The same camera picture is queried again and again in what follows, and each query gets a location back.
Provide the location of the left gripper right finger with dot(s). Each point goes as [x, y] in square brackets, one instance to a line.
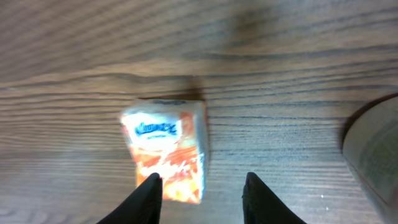
[262, 206]

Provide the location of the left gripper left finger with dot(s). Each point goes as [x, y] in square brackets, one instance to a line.
[143, 206]

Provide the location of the green lid jar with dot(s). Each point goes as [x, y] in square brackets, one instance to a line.
[370, 149]

